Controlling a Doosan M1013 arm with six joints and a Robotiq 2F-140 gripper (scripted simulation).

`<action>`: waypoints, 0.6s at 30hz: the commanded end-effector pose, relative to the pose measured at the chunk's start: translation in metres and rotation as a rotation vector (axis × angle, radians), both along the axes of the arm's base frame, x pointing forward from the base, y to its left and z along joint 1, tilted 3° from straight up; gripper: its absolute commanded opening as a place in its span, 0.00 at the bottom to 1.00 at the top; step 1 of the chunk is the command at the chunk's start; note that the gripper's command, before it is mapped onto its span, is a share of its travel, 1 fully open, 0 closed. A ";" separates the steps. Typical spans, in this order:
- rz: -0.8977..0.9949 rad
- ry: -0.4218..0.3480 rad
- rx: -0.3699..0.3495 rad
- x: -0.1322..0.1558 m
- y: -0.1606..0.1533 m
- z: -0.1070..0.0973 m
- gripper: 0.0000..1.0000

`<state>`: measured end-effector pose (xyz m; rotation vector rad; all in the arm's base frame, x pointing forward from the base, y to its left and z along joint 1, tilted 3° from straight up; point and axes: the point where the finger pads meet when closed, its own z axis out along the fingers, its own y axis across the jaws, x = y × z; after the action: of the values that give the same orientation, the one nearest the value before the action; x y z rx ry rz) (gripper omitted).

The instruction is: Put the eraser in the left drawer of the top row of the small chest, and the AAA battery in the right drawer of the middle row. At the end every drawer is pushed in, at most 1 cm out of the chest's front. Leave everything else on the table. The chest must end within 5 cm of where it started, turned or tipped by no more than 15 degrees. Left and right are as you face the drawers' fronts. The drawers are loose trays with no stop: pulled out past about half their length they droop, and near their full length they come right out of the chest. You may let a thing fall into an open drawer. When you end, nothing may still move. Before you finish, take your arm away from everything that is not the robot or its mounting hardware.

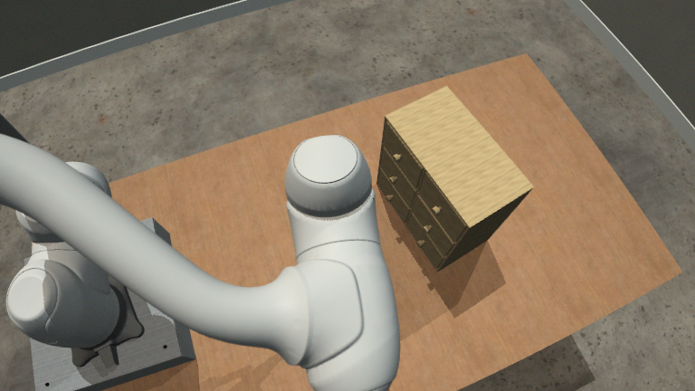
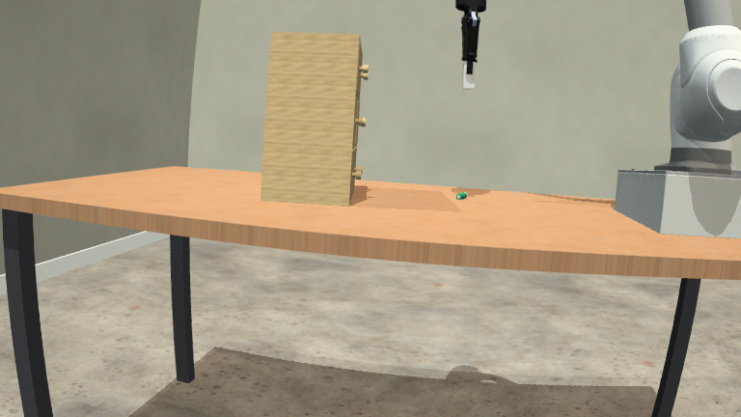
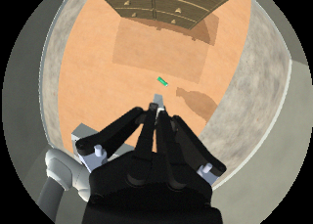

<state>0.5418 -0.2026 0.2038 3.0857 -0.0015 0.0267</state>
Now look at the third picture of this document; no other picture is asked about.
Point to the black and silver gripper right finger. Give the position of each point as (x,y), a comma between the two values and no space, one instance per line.
(184,146)

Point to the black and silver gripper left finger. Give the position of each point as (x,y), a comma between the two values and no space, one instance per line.
(96,149)

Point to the tall wooden chest of drawers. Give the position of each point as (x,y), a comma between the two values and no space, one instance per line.
(155,16)

